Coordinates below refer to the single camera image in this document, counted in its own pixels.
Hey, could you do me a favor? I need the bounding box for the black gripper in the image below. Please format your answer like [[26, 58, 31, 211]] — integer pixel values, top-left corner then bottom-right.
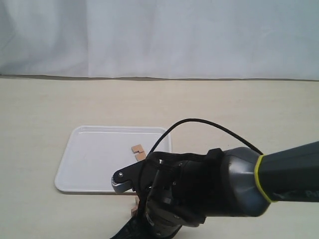
[[111, 161, 206, 239]]

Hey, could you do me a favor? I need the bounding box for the notched wooden piece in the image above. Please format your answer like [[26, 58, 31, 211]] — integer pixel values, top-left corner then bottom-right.
[[131, 196, 140, 217], [132, 144, 147, 161]]

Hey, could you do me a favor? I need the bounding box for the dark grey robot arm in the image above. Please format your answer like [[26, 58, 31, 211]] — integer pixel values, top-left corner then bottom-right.
[[112, 142, 319, 239]]

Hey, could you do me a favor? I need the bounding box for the white rectangular plastic tray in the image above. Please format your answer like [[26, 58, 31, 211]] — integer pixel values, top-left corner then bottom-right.
[[54, 125, 166, 194]]

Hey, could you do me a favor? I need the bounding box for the white backdrop curtain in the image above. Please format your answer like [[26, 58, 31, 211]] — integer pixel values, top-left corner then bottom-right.
[[0, 0, 319, 80]]

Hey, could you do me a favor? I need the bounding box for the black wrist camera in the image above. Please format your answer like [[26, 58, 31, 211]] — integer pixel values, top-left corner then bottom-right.
[[111, 161, 144, 194]]

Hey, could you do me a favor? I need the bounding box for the black camera cable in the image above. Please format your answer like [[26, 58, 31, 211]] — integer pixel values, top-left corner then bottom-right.
[[134, 119, 265, 225]]

